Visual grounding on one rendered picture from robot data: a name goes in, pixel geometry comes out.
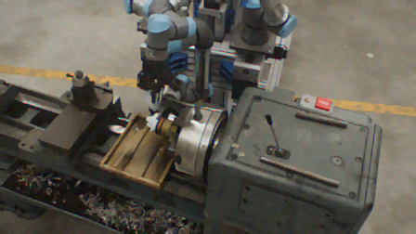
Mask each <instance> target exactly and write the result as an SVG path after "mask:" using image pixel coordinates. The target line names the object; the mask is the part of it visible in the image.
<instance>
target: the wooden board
mask: <svg viewBox="0 0 416 234"><path fill-rule="evenodd" d="M147 117H150V116H148V115H145V114H143V113H138V112H136V114H135V115H134V117H132V119H131V121H130V122H129V123H128V124H127V126H126V127H125V129H124V130H123V132H122V133H121V135H120V136H119V138H118V139H117V141H116V142H115V144H114V145H113V147H112V148H110V151H109V152H108V153H107V155H106V156H105V157H104V159H103V160H102V162H101V164H100V165H99V167H100V170H101V171H104V172H107V173H111V174H113V175H116V176H120V177H122V178H126V179H128V180H132V181H134V182H136V183H140V184H141V185H146V186H147V187H151V188H153V189H157V190H161V188H162V186H163V185H164V182H165V180H166V178H167V177H168V175H169V174H170V172H171V170H172V169H173V166H174V165H175V159H176V158H172V157H170V156H166V155H168V153H167V152H168V142H166V138H164V137H161V136H158V135H157V134H156V133H155V131H154V132H153V133H151V131H150V130H151V128H150V127H148V126H147V123H149V122H148V121H147V120H146V119H147ZM140 118H141V119H140ZM138 119H139V120H138ZM142 119H144V120H145V121H141V120H142ZM136 122H137V123H136ZM140 122H141V123H140ZM142 122H143V123H142ZM132 125H133V126H132ZM135 129H136V130H135ZM130 130H132V131H131V132H130ZM163 142H164V143H163ZM166 143H167V144H166ZM162 147H164V148H162ZM165 148H166V149H165ZM119 153H120V154H119ZM145 153H146V154H145ZM108 156H109V157H108ZM105 158H106V159H105ZM126 158H127V159H126ZM161 158H163V159H161ZM168 158H169V159H171V160H169V159H168ZM128 159H129V160H128ZM132 159H133V160H132ZM164 159H166V160H164ZM124 160H125V161H124ZM167 160H168V161H167ZM155 161H156V162H157V163H156V162H155ZM114 163H115V164H114ZM124 163H125V166H124ZM154 164H155V165H154ZM111 165H112V166H113V167H112V166H111ZM159 165H160V166H159ZM114 166H115V167H114ZM116 166H117V168H116ZM140 166H141V167H140ZM158 166H159V167H158ZM165 166H167V167H165ZM118 167H119V168H118ZM148 167H149V168H148ZM161 167H162V168H161ZM164 167H165V168H164ZM154 168H155V169H154ZM120 169H121V170H120ZM124 169H125V170H126V171H125V170H124ZM142 169H143V170H142ZM145 169H146V170H145ZM150 169H151V170H150ZM160 169H161V170H160ZM120 171H121V172H120ZM129 171H130V172H131V173H132V174H131V173H130V172H129ZM144 171H145V172H144ZM154 171H155V172H154ZM160 171H161V172H162V173H160ZM161 174H162V175H161ZM155 175H156V176H155ZM143 176H144V177H143ZM145 177H146V178H145ZM152 177H154V178H155V177H157V179H155V180H156V181H158V180H159V181H158V182H156V181H155V180H154V178H152ZM150 178H151V179H150ZM153 180H154V181H153Z"/></svg>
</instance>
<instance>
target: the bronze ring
mask: <svg viewBox="0 0 416 234"><path fill-rule="evenodd" d="M169 131H171V132H174V133H176V134H180V125H176V124H174V123H173V120H170V119H164V118H161V119H159V121H158V122H157V124H156V129H155V133H156V134H157V135H158V136H161V137H164V138H166V135H167V134H168V132H169Z"/></svg>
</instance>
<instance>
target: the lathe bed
mask: <svg viewBox="0 0 416 234"><path fill-rule="evenodd" d="M4 81H6V80H4ZM6 83H7V84H14V83H12V82H8V81H6ZM14 86H15V87H16V88H17V91H18V92H19V94H18V95H17V96H16V97H15V98H13V100H14V102H13V103H12V104H11V105H10V106H9V107H8V108H7V109H6V110H5V111H4V112H3V113H1V115H0V151H1V152H2V153H5V154H7V155H11V156H13V157H17V158H19V159H22V160H24V161H28V162H30V163H34V164H36V165H41V166H42V167H45V168H47V169H51V170H53V171H56V172H58V173H62V174H64V175H65V176H70V177H74V178H76V179H79V180H81V181H85V182H86V183H90V184H92V185H96V186H98V187H102V188H103V189H108V190H109V191H113V192H115V193H119V194H121V195H124V196H125V197H129V198H131V199H135V200H137V201H140V202H143V203H147V204H148V205H152V206H154V207H158V208H160V209H163V210H164V211H168V212H170V213H172V214H176V215H180V216H182V217H186V218H187V219H191V220H192V221H197V222H199V223H201V224H204V209H205V205H206V195H207V178H206V179H202V178H198V177H196V176H193V175H190V174H185V173H184V172H180V171H178V170H176V168H175V166H173V168H175V169H174V170H173V169H172V170H171V172H170V174H169V175H168V177H167V178H166V180H165V182H164V185H163V186H162V188H161V190H157V189H156V188H151V187H147V186H146V185H141V184H140V183H136V182H134V181H132V180H128V179H126V178H122V177H120V176H117V175H113V174H111V173H107V172H104V171H101V170H100V167H99V165H100V164H101V161H102V158H103V159H104V157H105V156H106V155H107V153H108V152H109V151H110V149H111V147H113V145H114V144H115V142H116V141H115V140H117V139H118V138H119V136H120V135H121V133H122V132H123V131H124V129H125V127H126V126H127V124H129V122H130V121H131V120H129V119H125V118H124V117H122V118H121V117H119V116H117V115H116V117H115V116H113V119H112V122H111V123H107V124H106V125H105V127H103V129H102V130H101V132H100V133H99V134H98V136H97V137H96V139H95V140H94V142H92V144H91V145H90V147H89V148H88V150H87V151H86V152H85V154H84V156H83V157H82V159H81V160H80V161H79V162H78V163H77V164H75V166H74V167H73V168H72V170H69V169H65V168H63V167H59V166H57V165H54V164H52V163H50V162H45V161H41V160H40V159H36V158H34V157H31V156H29V155H25V154H23V153H21V152H20V149H19V143H20V142H21V140H23V138H24V136H26V134H28V132H29V131H30V130H33V129H37V130H41V131H43V132H44V131H45V130H46V129H47V127H48V126H49V125H50V124H52V122H54V120H55V119H56V117H58V116H59V114H60V113H61V112H62V110H63V109H64V108H62V107H60V104H59V98H60V97H55V96H52V95H48V94H47V93H43V92H41V91H38V90H34V89H32V88H28V87H26V86H21V85H19V84H14ZM37 99H38V100H37ZM29 100H31V101H29ZM28 102H29V104H28ZM41 103H42V104H41ZM53 105H54V106H53ZM55 105H56V106H55ZM50 107H51V108H50ZM52 107H54V109H52ZM51 109H52V110H51ZM22 114H23V115H24V116H23V115H22ZM20 116H21V117H20ZM18 117H20V118H18ZM24 118H26V119H24ZM12 119H13V120H12ZM43 124H45V125H43ZM41 125H43V127H40V126H41ZM118 125H119V126H118ZM113 126H114V127H113ZM3 127H4V128H3ZM16 127H17V128H16ZM119 127H120V128H119ZM10 128H11V129H10ZM4 129H5V130H4ZM24 130H25V131H24ZM27 130H28V131H27ZM14 131H15V132H14ZM21 131H22V132H21ZM2 132H3V133H2ZM9 133H10V134H9ZM23 134H24V135H23ZM18 137H19V138H18ZM116 137H117V138H116ZM100 139H101V140H100ZM101 144H104V145H103V146H104V147H105V148H104V147H103V146H102V147H101ZM105 144H107V145H105ZM92 146H94V147H93V148H92ZM95 146H97V147H95ZM98 146H99V147H98ZM92 153H93V154H95V155H93V154H92ZM90 154H91V155H92V156H90ZM86 155H87V156H86ZM86 157H87V158H86ZM88 159H89V160H88ZM178 172H180V173H181V174H178ZM177 174H178V175H177ZM182 174H183V175H182ZM169 182H170V183H169ZM172 183H173V184H172ZM177 183H178V184H177ZM169 184H170V186H168V185H169Z"/></svg>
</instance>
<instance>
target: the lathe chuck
mask: <svg viewBox="0 0 416 234"><path fill-rule="evenodd" d="M199 102H200V103H201V106H203V107H210V108H213V109H216V108H217V107H219V106H217V105H213V104H211V103H207V102H204V101H199ZM212 113H213V112H212V111H209V110H204V109H201V115H202V118H201V119H200V120H196V119H195V118H194V115H195V108H194V107H191V108H190V110H189V112H188V115H187V117H186V119H185V122H184V123H183V126H182V128H181V130H180V134H179V136H178V141H177V144H176V150H175V156H180V158H182V163H178V162H175V168H176V170H178V171H180V172H184V173H186V174H190V175H192V176H196V175H195V163H196V160H197V153H198V150H199V146H200V144H201V139H202V134H203V131H204V130H205V127H206V125H207V123H208V121H209V118H210V117H211V114H212Z"/></svg>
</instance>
